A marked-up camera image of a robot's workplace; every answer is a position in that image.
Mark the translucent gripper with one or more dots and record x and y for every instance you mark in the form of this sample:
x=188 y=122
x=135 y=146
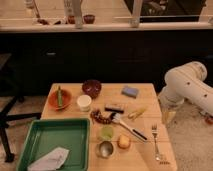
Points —
x=168 y=112

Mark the silver metal fork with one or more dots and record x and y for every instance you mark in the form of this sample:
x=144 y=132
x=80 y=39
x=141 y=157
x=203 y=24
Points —
x=158 y=156

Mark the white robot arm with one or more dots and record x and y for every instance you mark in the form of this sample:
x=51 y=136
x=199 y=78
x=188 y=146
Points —
x=185 y=82

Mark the green plastic tray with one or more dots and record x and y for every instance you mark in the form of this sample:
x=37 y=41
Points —
x=46 y=135

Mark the yellow banana-shaped item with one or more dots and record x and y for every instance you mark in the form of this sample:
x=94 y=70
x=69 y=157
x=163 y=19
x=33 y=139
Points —
x=137 y=113

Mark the blue sponge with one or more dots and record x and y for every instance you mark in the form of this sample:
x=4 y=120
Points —
x=129 y=91

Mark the wooden table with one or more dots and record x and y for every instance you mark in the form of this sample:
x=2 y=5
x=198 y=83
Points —
x=140 y=156

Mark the black rectangular block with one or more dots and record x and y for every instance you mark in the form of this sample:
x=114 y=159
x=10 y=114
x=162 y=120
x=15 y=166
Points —
x=114 y=108

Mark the yellow round fruit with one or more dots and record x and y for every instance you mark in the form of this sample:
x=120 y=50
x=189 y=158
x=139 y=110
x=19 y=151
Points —
x=124 y=142

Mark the green cup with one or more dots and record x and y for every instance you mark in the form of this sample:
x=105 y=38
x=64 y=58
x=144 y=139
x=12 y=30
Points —
x=106 y=133

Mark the silver metal cup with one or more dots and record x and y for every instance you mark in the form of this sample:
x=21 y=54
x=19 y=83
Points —
x=105 y=149

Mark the dark red bowl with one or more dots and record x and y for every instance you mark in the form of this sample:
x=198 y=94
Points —
x=92 y=88

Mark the white cup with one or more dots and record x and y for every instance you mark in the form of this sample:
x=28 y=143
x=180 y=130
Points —
x=84 y=102

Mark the orange bowl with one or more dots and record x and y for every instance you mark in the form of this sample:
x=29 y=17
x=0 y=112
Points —
x=53 y=100

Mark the green stick in bowl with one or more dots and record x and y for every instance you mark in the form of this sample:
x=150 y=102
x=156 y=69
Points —
x=59 y=96

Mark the white crumpled cloth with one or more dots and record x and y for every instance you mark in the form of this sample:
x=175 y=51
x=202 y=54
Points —
x=51 y=161

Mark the black chair base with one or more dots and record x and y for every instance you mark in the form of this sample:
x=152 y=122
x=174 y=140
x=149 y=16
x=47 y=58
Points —
x=4 y=116

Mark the white black-handled spatula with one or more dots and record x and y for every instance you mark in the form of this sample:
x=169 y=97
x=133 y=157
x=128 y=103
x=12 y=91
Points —
x=116 y=118

